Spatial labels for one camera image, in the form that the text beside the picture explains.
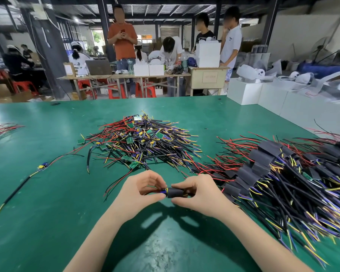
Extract pile of black sleeved assemblies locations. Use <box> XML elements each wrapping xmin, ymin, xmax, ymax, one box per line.
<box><xmin>183</xmin><ymin>119</ymin><xmax>340</xmax><ymax>268</ymax></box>

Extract wooden cabinet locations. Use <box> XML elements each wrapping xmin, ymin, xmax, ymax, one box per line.
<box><xmin>188</xmin><ymin>66</ymin><xmax>230</xmax><ymax>97</ymax></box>

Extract standing fan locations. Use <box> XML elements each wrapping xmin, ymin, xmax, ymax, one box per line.
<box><xmin>311</xmin><ymin>37</ymin><xmax>338</xmax><ymax>65</ymax></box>

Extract bundle of red black wires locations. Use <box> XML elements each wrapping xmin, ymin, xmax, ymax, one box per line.
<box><xmin>0</xmin><ymin>123</ymin><xmax>25</xmax><ymax>140</ymax></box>

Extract dark steel column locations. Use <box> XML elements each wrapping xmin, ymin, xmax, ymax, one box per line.
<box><xmin>20</xmin><ymin>0</ymin><xmax>73</xmax><ymax>100</ymax></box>

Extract white headset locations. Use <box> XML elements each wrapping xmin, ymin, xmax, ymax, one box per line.
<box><xmin>289</xmin><ymin>71</ymin><xmax>314</xmax><ymax>85</ymax></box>
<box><xmin>236</xmin><ymin>64</ymin><xmax>266</xmax><ymax>81</ymax></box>

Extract person's left forearm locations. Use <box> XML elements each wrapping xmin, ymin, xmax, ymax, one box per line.
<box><xmin>63</xmin><ymin>210</ymin><xmax>131</xmax><ymax>272</ymax></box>

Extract single wired board, white part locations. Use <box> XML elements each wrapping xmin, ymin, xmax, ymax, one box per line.
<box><xmin>0</xmin><ymin>154</ymin><xmax>85</xmax><ymax>218</ymax></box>

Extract large white box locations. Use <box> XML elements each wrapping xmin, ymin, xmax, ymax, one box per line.
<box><xmin>227</xmin><ymin>77</ymin><xmax>263</xmax><ymax>106</ymax></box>
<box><xmin>257</xmin><ymin>81</ymin><xmax>290</xmax><ymax>116</ymax></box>

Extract white paper bag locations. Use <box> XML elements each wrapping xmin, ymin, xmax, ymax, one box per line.
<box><xmin>196</xmin><ymin>37</ymin><xmax>222</xmax><ymax>68</ymax></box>

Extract long wooden table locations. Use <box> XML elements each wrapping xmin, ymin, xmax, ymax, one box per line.
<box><xmin>57</xmin><ymin>73</ymin><xmax>192</xmax><ymax>100</ymax></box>

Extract pile of bare wired boards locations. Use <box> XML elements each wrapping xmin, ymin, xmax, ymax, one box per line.
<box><xmin>74</xmin><ymin>110</ymin><xmax>203</xmax><ymax>175</ymax></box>

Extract black sleeved wired circuit board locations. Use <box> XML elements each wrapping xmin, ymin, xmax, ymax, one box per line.
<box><xmin>147</xmin><ymin>185</ymin><xmax>194</xmax><ymax>199</ymax></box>

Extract loose black cable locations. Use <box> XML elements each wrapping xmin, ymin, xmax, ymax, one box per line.
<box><xmin>86</xmin><ymin>145</ymin><xmax>96</xmax><ymax>175</ymax></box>

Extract person's left hand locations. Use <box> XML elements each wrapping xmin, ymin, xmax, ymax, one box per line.
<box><xmin>117</xmin><ymin>170</ymin><xmax>168</xmax><ymax>222</ymax></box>

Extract person's right forearm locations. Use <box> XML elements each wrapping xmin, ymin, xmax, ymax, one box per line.
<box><xmin>212</xmin><ymin>205</ymin><xmax>315</xmax><ymax>272</ymax></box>

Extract person's right hand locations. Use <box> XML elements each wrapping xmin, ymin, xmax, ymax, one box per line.
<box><xmin>171</xmin><ymin>174</ymin><xmax>230</xmax><ymax>220</ymax></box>

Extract cardboard box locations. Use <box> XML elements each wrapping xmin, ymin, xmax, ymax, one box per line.
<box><xmin>0</xmin><ymin>84</ymin><xmax>34</xmax><ymax>103</ymax></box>

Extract red plastic stool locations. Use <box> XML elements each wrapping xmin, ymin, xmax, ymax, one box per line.
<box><xmin>12</xmin><ymin>80</ymin><xmax>39</xmax><ymax>96</ymax></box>
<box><xmin>78</xmin><ymin>80</ymin><xmax>98</xmax><ymax>100</ymax></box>
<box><xmin>135</xmin><ymin>82</ymin><xmax>157</xmax><ymax>98</ymax></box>
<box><xmin>108</xmin><ymin>83</ymin><xmax>127</xmax><ymax>99</ymax></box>

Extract grey laptop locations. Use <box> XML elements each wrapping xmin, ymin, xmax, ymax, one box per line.
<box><xmin>85</xmin><ymin>59</ymin><xmax>114</xmax><ymax>76</ymax></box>

